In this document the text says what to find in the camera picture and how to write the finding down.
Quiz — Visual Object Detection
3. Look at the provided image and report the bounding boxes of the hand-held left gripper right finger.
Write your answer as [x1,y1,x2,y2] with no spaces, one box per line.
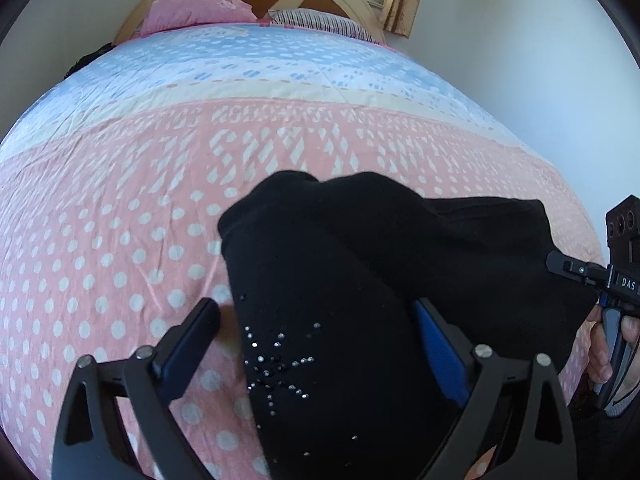
[411,297,580,480]

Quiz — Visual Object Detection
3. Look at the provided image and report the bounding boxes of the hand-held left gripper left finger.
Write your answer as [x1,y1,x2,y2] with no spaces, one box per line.
[50,298,222,480]

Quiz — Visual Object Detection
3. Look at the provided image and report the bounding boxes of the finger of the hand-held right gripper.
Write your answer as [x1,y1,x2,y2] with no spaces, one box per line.
[546,251,609,287]

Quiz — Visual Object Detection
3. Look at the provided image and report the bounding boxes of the black pants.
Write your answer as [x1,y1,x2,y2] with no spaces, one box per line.
[217,171,601,480]

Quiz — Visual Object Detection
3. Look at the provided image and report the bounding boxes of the person's right hand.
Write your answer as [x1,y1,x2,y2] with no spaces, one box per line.
[585,305,640,392]

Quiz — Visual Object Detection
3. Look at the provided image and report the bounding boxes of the pink and blue dotted blanket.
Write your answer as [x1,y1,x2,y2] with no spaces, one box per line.
[0,22,608,480]

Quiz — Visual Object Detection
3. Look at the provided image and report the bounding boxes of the dark cloth beside bed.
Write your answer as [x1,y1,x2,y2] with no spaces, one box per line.
[65,42,112,80]

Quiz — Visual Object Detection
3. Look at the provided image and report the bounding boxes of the pink floral pillow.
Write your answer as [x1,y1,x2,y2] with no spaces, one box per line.
[140,0,255,37]

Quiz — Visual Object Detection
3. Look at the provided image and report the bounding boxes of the striped pillow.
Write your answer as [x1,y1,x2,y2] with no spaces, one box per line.
[268,8,376,44]

